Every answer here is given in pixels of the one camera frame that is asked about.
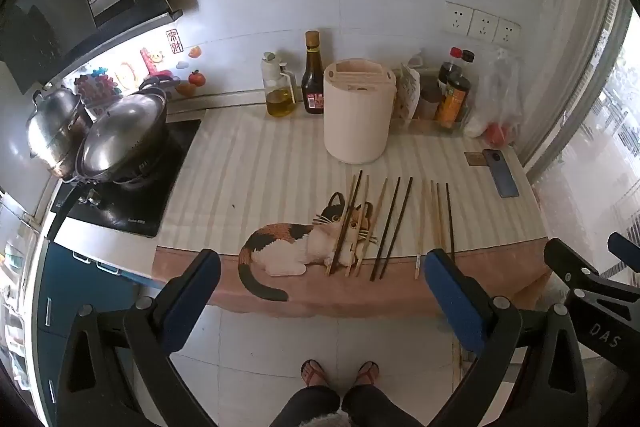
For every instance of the black range hood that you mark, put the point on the black range hood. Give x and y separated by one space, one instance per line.
45 7

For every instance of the person's right leg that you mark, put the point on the person's right leg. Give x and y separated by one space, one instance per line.
375 402

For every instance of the cream chopstick holder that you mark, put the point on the cream chopstick holder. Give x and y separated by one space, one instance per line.
355 127

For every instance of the blue cabinet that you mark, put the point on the blue cabinet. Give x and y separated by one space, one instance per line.
65 297

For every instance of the white wall outlet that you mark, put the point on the white wall outlet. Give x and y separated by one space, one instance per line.
457 18
507 32
484 25

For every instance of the person's left leg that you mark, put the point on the person's left leg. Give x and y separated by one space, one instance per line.
310 402

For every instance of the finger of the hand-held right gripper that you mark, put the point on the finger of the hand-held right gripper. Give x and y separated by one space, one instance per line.
600 317
627 247

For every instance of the small brown card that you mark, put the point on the small brown card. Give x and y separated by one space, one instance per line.
475 158

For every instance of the red tomato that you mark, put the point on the red tomato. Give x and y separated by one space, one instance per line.
497 134

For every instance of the clear plastic bag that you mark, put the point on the clear plastic bag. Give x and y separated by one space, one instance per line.
492 92

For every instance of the orange label jar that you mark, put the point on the orange label jar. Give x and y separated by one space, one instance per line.
452 104

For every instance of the printed paper packet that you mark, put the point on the printed paper packet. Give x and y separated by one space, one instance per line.
407 92

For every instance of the striped cat print mat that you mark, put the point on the striped cat print mat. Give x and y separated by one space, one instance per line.
250 167

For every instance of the steel pot with lid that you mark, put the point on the steel pot with lid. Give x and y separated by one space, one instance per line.
52 127

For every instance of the steel wok with lid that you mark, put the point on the steel wok with lid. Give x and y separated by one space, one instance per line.
122 132

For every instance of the blue smartphone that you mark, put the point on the blue smartphone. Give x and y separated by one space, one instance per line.
501 174

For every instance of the black stove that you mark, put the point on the black stove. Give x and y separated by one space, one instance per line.
150 202

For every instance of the person's leg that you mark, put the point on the person's leg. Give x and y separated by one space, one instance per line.
310 402
375 402

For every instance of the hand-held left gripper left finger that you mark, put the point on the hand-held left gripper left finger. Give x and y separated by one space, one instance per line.
185 302

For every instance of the clear oil bottle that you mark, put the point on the clear oil bottle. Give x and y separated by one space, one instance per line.
277 102

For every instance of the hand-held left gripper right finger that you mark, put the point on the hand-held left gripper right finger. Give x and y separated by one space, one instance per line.
452 297

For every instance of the black cap sauce bottle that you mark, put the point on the black cap sauce bottle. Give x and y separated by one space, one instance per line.
467 57

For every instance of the dark soy sauce bottle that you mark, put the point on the dark soy sauce bottle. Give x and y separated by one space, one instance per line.
313 87

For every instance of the window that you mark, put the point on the window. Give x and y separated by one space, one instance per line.
615 132

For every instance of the group of wall stickers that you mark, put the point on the group of wall stickers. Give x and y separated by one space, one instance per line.
196 78

